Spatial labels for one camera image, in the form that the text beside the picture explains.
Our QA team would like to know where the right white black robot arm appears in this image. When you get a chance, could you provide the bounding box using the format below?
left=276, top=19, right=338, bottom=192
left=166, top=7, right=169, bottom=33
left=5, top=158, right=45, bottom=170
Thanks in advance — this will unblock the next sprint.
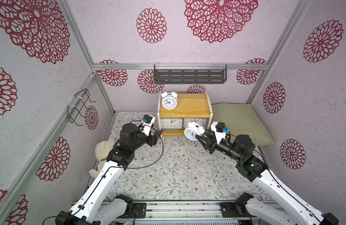
left=196, top=131, right=339, bottom=225

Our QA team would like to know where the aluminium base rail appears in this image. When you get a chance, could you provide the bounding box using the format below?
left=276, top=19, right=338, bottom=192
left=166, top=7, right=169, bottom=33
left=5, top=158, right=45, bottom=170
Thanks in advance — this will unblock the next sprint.
left=65, top=199, right=303, bottom=223

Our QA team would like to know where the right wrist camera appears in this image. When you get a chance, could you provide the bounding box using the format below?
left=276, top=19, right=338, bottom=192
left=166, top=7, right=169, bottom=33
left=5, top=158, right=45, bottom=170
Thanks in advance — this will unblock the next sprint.
left=211, top=122, right=229, bottom=144

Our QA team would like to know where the grey square alarm clock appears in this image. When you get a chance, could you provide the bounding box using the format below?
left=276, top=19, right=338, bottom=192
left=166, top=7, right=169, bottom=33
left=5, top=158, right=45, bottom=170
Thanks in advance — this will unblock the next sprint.
left=160, top=118, right=183, bottom=130
left=183, top=118, right=208, bottom=128

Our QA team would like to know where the black wire wall rack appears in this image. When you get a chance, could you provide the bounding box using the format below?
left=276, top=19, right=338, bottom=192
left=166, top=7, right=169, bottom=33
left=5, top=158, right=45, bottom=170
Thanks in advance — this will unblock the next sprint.
left=67, top=88, right=96, bottom=127

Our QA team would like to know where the green pillow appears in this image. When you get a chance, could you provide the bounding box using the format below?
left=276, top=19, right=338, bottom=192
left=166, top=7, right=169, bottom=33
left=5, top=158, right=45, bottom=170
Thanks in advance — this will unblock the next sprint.
left=212, top=103, right=275, bottom=146

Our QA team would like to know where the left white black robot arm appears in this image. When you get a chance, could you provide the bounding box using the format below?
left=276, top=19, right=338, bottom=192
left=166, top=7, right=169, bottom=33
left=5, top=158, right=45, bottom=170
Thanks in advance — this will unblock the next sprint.
left=55, top=122, right=163, bottom=225

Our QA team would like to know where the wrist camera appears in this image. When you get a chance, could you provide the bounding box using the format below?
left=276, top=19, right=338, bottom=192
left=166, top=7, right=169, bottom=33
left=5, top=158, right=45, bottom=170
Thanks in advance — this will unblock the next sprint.
left=211, top=122, right=229, bottom=144
left=140, top=114, right=156, bottom=137

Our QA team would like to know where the white plush teddy bear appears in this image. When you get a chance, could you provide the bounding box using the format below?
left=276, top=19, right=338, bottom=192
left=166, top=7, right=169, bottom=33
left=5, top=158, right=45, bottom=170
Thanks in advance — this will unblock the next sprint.
left=89, top=138, right=116, bottom=178

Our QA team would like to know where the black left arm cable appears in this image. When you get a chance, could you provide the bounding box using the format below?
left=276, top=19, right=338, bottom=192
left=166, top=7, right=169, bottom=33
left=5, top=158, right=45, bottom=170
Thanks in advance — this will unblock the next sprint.
left=42, top=119, right=165, bottom=225

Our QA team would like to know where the wooden two-tier white-frame shelf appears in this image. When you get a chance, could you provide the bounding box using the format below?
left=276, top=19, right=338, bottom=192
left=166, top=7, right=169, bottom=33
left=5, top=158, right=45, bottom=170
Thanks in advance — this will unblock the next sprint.
left=157, top=93, right=213, bottom=137

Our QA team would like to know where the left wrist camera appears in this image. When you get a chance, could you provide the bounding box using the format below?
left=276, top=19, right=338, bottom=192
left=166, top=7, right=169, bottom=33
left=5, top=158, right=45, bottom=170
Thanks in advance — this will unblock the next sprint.
left=140, top=114, right=156, bottom=137

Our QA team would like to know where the white twin-bell alarm clock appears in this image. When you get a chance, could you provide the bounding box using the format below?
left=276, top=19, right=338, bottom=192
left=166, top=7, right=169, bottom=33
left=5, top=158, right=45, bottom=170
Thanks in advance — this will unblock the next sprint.
left=161, top=89, right=178, bottom=110
left=184, top=121, right=205, bottom=141

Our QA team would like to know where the grey wall-mounted metal shelf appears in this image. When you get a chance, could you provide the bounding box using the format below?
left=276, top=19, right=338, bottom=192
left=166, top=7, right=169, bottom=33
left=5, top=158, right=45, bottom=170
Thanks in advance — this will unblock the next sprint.
left=153, top=65, right=227, bottom=84

